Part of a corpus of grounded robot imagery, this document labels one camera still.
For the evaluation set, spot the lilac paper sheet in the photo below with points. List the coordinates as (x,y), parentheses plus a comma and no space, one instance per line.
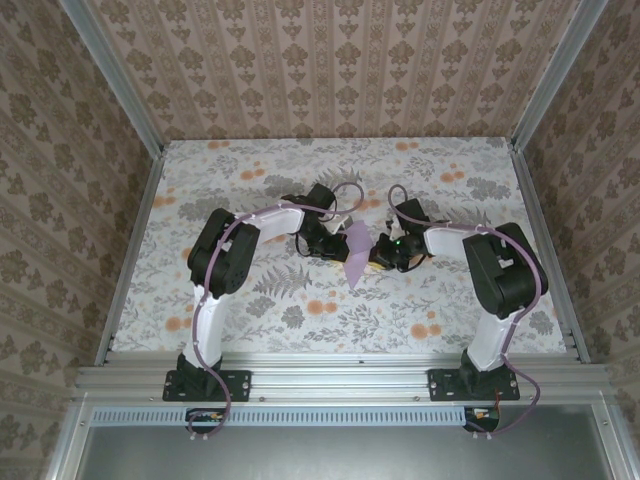
(357,245)

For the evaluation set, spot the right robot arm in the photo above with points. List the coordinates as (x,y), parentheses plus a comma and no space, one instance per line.
(505,270)

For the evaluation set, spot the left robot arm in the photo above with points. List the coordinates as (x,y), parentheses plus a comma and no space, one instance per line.
(220,260)

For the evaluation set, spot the floral patterned table cover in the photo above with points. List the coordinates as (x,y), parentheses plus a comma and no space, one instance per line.
(400,310)

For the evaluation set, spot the small black circuit board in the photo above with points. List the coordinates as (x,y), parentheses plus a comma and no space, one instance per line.
(205,419)
(482,419)

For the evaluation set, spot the grey metal panel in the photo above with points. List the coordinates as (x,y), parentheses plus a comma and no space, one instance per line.
(340,455)

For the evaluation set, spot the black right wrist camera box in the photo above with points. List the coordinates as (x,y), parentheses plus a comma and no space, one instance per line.
(411,211)

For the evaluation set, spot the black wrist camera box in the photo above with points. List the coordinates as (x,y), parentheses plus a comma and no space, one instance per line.
(411,211)
(320,196)

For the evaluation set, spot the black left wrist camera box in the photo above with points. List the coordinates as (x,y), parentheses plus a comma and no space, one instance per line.
(320,196)

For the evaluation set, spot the aluminium cross rail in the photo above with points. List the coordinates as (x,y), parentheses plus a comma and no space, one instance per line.
(340,375)

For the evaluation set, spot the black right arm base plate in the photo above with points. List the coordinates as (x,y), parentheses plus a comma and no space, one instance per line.
(442,385)

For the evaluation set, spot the aluminium side rail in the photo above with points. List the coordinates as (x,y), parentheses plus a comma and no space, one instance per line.
(550,250)
(132,250)

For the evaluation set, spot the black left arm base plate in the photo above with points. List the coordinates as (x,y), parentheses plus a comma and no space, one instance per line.
(240,385)

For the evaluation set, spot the aluminium corner post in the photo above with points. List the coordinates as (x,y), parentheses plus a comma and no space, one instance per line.
(550,75)
(120,85)

